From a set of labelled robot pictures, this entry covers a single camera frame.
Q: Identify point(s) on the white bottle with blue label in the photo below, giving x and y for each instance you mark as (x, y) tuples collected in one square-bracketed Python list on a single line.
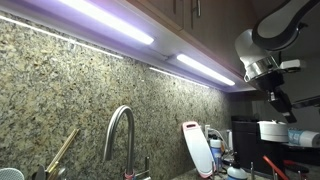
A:
[(216, 150)]

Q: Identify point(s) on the wrapped paper towel roll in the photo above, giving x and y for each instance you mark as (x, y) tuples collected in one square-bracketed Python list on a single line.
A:
[(305, 138)]

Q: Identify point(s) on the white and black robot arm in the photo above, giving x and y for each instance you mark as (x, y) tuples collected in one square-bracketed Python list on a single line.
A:
[(253, 50)]

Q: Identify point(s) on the white bowl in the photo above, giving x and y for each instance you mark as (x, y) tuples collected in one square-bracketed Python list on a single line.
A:
[(273, 131)]

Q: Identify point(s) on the metal dish rack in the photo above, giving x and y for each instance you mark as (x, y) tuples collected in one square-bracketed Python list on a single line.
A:
[(252, 171)]

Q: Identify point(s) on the black box appliance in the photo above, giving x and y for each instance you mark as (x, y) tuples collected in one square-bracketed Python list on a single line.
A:
[(245, 143)]

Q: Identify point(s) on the under-cabinet light strip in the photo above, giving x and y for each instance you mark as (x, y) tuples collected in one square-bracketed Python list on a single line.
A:
[(206, 70), (110, 20)]

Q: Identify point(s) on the metal mesh strainer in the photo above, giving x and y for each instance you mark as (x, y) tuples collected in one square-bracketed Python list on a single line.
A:
[(10, 174)]

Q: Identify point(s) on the pink-rimmed white cutting board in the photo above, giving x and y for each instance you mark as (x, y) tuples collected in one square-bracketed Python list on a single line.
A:
[(198, 150)]

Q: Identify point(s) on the wooden wall cabinet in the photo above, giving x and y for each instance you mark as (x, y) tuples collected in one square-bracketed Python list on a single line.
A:
[(216, 23)]

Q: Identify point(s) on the steel gooseneck faucet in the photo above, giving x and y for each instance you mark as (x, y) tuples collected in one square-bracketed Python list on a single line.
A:
[(130, 140)]

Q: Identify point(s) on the soap bottle with black pump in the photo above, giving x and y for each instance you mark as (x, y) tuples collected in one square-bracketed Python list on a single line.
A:
[(236, 173)]

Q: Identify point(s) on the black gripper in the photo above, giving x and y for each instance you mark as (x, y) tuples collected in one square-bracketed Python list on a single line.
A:
[(270, 85)]

